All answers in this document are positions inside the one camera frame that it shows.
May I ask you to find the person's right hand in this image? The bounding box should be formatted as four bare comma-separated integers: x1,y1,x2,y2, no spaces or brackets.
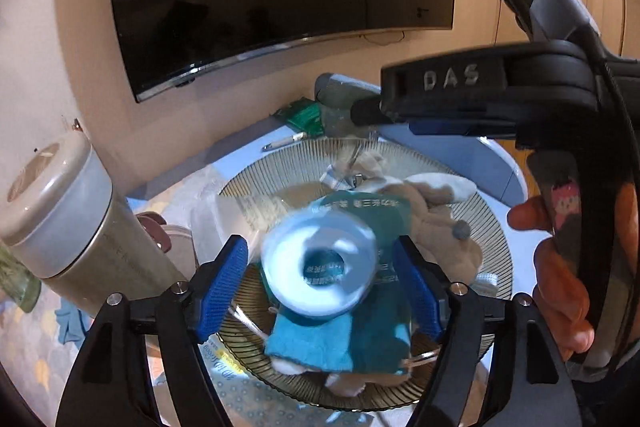
507,196,596,363

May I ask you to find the tall beige cylinder bin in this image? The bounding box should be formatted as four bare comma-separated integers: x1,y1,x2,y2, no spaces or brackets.
0,129,188,323

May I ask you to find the ribbed clear glass bowl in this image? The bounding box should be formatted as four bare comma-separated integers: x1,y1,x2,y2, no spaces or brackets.
212,138,514,412

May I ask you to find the green packet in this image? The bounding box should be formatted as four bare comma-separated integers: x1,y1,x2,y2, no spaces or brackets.
274,99,323,136

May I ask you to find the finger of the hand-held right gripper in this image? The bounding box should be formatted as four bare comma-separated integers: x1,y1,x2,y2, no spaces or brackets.
350,43,601,150

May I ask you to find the tan plush toy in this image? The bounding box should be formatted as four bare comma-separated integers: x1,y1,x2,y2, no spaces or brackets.
272,147,483,398

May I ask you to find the blue folded cloth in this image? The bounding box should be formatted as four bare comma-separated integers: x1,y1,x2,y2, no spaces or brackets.
54,302,88,348

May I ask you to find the grey rounded device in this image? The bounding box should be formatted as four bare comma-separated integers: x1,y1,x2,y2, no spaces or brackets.
314,73,386,138

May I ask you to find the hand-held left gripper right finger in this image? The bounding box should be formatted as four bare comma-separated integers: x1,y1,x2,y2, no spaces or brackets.
392,234,583,427

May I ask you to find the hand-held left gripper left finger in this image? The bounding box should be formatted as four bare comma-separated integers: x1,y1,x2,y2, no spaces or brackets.
55,234,250,427

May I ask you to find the clear plastic bag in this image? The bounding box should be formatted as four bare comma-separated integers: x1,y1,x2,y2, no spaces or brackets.
187,164,241,258

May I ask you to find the light blue white ring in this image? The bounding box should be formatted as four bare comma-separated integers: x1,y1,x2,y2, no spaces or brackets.
260,206,378,320

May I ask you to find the glass vase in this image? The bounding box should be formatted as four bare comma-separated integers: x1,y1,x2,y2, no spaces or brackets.
0,242,42,314

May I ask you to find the light blue printed tablecloth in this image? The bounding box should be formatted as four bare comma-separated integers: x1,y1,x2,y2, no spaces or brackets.
0,117,528,427

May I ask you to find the white pen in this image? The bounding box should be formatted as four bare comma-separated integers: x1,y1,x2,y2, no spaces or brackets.
262,132,307,152

